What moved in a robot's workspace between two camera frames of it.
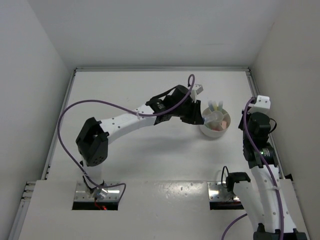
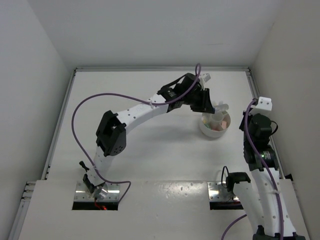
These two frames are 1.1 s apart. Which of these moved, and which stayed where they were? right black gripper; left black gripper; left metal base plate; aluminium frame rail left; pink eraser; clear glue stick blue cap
Moved: clear glue stick blue cap; left black gripper
Stayed: aluminium frame rail left; right black gripper; pink eraser; left metal base plate
